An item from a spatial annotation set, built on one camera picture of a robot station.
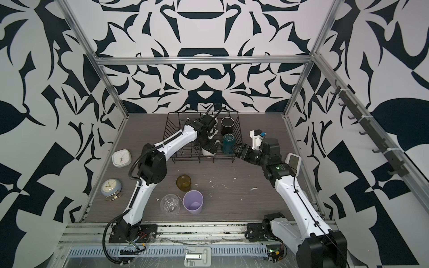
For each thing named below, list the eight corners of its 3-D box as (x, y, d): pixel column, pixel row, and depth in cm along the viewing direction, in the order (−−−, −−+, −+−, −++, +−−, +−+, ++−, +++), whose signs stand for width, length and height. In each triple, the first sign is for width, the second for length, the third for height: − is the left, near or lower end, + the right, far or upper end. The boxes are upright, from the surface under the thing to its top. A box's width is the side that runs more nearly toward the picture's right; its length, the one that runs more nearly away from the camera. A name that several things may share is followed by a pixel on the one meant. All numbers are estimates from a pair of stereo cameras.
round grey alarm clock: (101, 200, 85) (95, 197, 81) (108, 182, 91) (104, 178, 88) (119, 200, 85) (114, 197, 81) (125, 182, 91) (121, 178, 88)
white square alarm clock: (116, 170, 96) (111, 166, 92) (115, 156, 102) (112, 152, 98) (132, 165, 98) (129, 161, 94) (131, 152, 104) (128, 147, 100)
